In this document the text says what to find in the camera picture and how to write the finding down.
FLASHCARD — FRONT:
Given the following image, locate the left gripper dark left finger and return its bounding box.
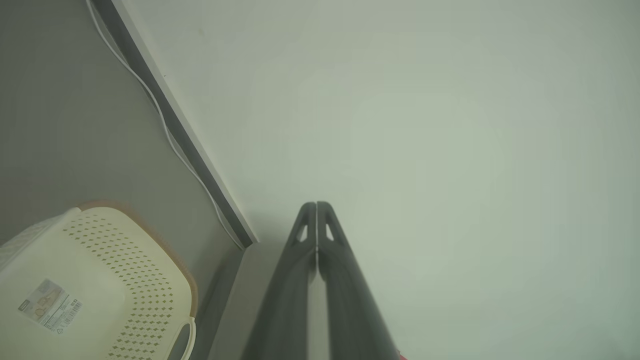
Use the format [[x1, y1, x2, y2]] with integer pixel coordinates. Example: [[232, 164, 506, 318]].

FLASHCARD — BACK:
[[241, 201, 318, 360]]

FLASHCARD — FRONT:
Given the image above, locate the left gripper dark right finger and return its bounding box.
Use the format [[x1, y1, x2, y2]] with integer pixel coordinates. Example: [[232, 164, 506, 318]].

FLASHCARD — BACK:
[[316, 201, 401, 360]]

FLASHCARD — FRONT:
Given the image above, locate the cream perforated laundry basket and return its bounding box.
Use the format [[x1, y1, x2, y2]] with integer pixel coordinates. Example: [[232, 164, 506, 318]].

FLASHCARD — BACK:
[[0, 201, 199, 360]]

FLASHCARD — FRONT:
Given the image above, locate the black wall baseboard strip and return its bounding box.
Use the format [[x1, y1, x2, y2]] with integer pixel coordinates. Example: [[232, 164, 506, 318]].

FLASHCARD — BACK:
[[92, 0, 259, 250]]

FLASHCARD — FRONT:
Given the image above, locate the white floor cable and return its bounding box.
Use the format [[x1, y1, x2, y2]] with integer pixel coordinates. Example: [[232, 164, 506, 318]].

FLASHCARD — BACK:
[[86, 0, 246, 249]]

